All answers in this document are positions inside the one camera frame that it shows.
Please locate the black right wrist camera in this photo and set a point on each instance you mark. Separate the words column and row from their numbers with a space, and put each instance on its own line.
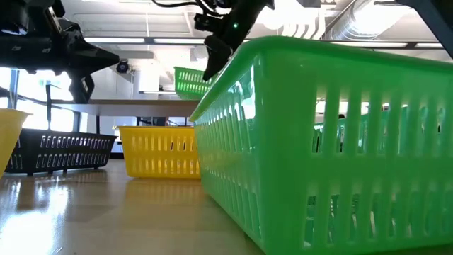
column 204, row 22

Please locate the green plastic basket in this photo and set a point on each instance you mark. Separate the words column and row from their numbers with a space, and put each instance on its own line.
column 283, row 141
column 187, row 83

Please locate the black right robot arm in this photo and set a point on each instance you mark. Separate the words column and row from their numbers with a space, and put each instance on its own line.
column 439, row 21

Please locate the wooden shelf board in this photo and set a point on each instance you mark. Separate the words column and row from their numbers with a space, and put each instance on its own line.
column 124, row 108

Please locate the black plastic basket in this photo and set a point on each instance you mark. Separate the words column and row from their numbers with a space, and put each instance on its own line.
column 70, row 148

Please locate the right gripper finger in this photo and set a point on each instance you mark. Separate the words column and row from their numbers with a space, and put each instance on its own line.
column 216, row 53

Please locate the long ceiling light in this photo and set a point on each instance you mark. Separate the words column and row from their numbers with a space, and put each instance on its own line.
column 177, row 41
column 428, row 45
column 368, row 45
column 113, row 40

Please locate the silver ventilation duct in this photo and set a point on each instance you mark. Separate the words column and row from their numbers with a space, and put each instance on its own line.
column 354, row 21

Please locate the black ceiling dome camera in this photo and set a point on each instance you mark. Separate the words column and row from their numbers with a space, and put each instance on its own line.
column 122, row 66

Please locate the yellow plastic basket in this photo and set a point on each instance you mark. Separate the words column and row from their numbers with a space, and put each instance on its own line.
column 8, row 134
column 155, row 152

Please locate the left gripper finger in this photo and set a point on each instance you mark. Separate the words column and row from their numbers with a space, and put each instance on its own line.
column 92, row 58
column 82, row 88

